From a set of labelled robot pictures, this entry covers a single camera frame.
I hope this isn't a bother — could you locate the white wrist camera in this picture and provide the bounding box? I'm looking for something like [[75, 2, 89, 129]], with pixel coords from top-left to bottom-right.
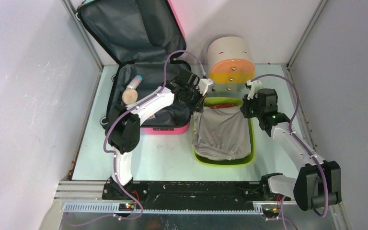
[[197, 78, 215, 96], [245, 80, 263, 100]]

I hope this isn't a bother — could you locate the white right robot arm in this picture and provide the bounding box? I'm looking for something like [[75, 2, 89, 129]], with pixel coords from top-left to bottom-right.
[[241, 88, 342, 217]]

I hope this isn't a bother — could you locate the pink and teal kids suitcase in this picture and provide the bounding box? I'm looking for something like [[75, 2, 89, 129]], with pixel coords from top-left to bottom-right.
[[76, 0, 195, 136]]

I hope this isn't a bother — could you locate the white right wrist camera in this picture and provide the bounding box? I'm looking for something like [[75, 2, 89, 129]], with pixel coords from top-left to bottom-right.
[[245, 80, 263, 100]]

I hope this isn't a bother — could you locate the beige orange round storage box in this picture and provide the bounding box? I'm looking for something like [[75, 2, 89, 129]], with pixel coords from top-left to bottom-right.
[[207, 36, 255, 92]]

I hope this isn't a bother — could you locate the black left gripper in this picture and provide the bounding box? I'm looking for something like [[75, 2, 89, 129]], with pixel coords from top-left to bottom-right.
[[183, 86, 207, 114]]

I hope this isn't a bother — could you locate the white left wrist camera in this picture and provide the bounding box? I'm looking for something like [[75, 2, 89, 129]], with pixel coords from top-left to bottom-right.
[[197, 78, 215, 96]]

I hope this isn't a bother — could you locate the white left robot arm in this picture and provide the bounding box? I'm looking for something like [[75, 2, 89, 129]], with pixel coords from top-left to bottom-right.
[[103, 70, 215, 200]]

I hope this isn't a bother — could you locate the green plastic bin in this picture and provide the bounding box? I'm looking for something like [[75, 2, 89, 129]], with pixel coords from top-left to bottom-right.
[[192, 97, 255, 166]]

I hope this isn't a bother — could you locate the grey ribbed garment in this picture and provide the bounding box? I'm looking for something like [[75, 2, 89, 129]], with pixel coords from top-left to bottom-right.
[[192, 106, 252, 161]]

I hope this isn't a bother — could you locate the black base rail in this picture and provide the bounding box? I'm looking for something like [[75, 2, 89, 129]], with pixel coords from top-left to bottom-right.
[[103, 180, 292, 212]]

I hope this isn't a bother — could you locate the pink tube with teal cap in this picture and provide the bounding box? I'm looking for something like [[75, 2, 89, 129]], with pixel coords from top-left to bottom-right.
[[126, 74, 143, 90]]

